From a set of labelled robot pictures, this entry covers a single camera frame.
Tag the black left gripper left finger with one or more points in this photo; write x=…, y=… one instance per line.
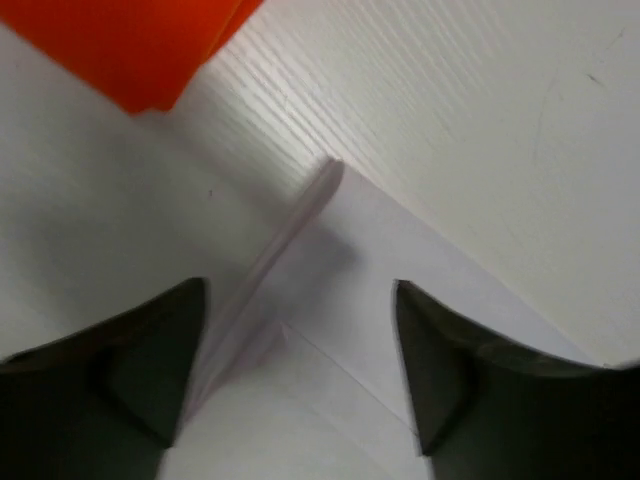
x=105, y=402

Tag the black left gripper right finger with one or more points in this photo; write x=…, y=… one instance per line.
x=488, y=407

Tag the white t shirt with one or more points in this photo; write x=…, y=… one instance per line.
x=300, y=376

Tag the folded orange t shirt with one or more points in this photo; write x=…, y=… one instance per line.
x=141, y=54

